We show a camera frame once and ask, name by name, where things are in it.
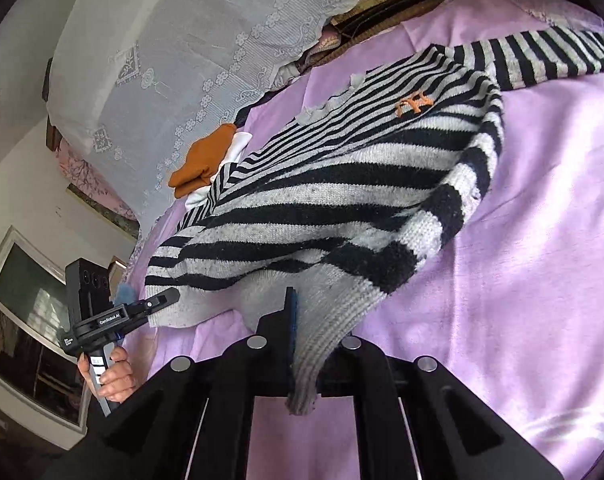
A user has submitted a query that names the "pink floral bedding stack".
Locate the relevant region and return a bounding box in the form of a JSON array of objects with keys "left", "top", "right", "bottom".
[{"left": 57, "top": 139, "right": 136, "bottom": 221}]

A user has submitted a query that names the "white lace cover cloth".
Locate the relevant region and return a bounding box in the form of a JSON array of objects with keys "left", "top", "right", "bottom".
[{"left": 47, "top": 0, "right": 355, "bottom": 230}]

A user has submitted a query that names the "light blue cloth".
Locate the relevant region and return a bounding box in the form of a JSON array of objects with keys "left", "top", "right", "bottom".
[{"left": 112, "top": 283, "right": 138, "bottom": 307}]

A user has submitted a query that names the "orange folded garment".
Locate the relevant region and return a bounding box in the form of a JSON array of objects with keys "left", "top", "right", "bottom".
[{"left": 168, "top": 124, "right": 237, "bottom": 198}]

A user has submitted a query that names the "black white striped sweater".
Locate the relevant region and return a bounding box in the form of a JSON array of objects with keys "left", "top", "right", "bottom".
[{"left": 145, "top": 26, "right": 604, "bottom": 415}]

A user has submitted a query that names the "person's left hand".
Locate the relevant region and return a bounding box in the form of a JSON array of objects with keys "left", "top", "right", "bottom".
[{"left": 78, "top": 347, "right": 137, "bottom": 403}]

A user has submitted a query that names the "brown woven bamboo mat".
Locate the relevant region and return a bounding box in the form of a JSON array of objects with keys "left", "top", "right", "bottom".
[{"left": 296, "top": 0, "right": 445, "bottom": 73}]

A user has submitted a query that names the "white folded garment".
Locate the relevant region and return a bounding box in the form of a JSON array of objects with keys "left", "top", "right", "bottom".
[{"left": 184, "top": 130, "right": 254, "bottom": 212}]

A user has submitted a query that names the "white framed window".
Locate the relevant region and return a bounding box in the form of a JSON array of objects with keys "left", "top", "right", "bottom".
[{"left": 0, "top": 226, "right": 90, "bottom": 450}]

